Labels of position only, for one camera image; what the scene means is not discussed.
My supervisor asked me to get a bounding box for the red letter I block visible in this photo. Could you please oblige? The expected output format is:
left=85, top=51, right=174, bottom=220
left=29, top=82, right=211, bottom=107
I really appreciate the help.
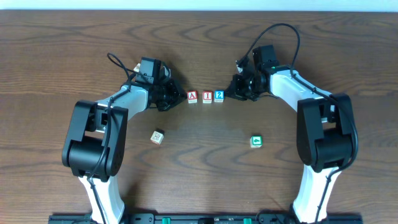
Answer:
left=202, top=91, right=213, bottom=104

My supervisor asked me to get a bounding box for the blue number 2 block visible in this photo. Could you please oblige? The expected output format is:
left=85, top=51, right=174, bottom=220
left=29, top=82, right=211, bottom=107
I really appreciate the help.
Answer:
left=214, top=90, right=224, bottom=103

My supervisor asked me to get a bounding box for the green number 4 block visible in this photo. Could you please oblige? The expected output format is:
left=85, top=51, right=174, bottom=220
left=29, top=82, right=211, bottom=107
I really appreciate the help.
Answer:
left=250, top=136, right=262, bottom=148

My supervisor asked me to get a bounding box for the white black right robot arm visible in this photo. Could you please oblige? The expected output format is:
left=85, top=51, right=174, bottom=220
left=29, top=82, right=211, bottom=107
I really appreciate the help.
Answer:
left=225, top=65, right=358, bottom=223

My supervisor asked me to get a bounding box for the yellow wooden block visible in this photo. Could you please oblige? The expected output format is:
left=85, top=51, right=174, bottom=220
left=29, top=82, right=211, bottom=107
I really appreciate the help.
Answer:
left=133, top=63, right=141, bottom=72

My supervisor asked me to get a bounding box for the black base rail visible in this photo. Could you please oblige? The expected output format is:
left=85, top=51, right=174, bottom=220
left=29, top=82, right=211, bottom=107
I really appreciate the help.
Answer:
left=48, top=213, right=363, bottom=224

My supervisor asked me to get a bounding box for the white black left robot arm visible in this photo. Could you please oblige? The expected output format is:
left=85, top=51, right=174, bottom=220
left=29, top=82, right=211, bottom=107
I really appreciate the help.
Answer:
left=62, top=78, right=187, bottom=223

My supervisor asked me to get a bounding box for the red letter A block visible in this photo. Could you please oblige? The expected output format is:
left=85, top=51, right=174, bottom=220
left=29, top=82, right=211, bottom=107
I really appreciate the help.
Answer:
left=187, top=90, right=198, bottom=104

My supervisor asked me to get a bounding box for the red edged butterfly block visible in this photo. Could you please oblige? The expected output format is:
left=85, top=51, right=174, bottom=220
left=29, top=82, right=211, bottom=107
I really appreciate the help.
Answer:
left=150, top=131, right=164, bottom=145

